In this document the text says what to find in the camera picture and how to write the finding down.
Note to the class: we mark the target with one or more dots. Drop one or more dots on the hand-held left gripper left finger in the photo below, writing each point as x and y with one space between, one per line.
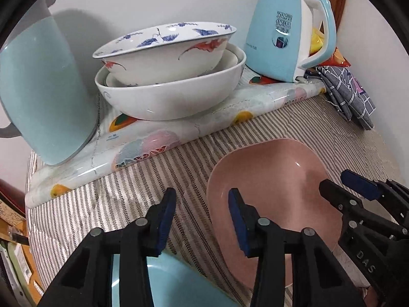
164 220

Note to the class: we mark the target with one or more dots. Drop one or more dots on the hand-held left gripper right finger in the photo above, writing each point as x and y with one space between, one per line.
238 217

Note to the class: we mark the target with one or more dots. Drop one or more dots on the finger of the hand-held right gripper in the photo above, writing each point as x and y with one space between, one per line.
359 182
332 190

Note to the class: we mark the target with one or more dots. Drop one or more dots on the pink square plate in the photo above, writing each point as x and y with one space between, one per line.
287 182

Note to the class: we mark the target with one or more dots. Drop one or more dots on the light blue plate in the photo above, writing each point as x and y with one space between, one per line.
179 281

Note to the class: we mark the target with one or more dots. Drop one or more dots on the striped tablecloth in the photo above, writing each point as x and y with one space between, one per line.
191 166

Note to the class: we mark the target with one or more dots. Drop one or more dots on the grey checked cloth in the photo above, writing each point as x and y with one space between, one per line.
348 96

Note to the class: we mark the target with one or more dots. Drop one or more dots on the rolled patterned oilcloth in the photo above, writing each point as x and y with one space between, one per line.
191 124

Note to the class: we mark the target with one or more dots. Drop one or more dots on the large white bowl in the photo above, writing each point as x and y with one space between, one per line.
166 99

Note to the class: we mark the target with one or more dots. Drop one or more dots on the orange snack packet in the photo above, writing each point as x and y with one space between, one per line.
338 59

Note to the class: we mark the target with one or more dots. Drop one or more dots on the wooden side table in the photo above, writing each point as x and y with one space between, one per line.
25 262

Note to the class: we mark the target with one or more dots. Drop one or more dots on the yellow packet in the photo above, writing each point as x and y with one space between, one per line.
316 40

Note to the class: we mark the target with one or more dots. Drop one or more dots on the light blue electric kettle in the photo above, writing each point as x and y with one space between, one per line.
271 54

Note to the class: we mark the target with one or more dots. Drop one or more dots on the patterned cardboard box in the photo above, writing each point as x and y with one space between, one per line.
9 211

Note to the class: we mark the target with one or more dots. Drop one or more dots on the red box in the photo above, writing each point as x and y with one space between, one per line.
9 192

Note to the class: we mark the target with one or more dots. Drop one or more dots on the small white bowl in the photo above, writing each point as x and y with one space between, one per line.
231 59

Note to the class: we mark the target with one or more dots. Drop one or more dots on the crane print porcelain bowl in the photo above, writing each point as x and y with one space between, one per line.
159 60

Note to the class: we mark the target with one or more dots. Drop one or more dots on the light blue thermos jug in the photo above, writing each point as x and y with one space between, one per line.
41 86

